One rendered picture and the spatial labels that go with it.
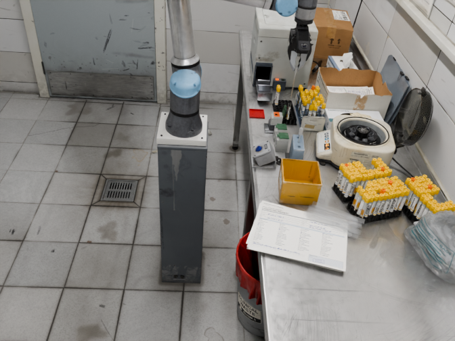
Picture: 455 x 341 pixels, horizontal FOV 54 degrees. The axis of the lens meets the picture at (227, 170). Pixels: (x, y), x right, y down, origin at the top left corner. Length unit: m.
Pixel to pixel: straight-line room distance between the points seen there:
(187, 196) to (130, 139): 1.47
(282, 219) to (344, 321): 0.39
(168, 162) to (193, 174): 0.12
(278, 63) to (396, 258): 1.11
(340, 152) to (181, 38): 0.74
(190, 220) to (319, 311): 0.93
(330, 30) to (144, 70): 1.63
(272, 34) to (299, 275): 1.18
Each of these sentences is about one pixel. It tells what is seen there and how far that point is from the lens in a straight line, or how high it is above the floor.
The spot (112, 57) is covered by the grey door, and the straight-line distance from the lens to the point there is 3.66.
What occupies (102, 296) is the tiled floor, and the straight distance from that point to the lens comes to 2.40.
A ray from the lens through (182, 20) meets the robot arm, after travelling 1.75.
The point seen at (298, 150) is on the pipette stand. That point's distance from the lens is 1.67.
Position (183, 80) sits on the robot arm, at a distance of 1.72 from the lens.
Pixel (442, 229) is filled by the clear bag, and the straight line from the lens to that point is 1.48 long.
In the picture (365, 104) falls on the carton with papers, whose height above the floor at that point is 0.97.
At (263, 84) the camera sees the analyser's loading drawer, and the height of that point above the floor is 0.95.
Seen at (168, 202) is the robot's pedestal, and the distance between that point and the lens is 1.99.
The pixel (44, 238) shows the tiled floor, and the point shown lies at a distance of 2.72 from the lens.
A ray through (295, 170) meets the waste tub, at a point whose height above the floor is 0.93.
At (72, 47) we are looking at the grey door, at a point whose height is 0.45.
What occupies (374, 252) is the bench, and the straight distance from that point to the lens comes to 1.51.
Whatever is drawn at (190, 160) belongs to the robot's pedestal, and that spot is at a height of 0.81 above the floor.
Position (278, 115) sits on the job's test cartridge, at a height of 0.95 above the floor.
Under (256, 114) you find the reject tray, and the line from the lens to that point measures 2.03.
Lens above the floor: 1.93
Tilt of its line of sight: 39 degrees down
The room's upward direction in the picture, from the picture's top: 5 degrees clockwise
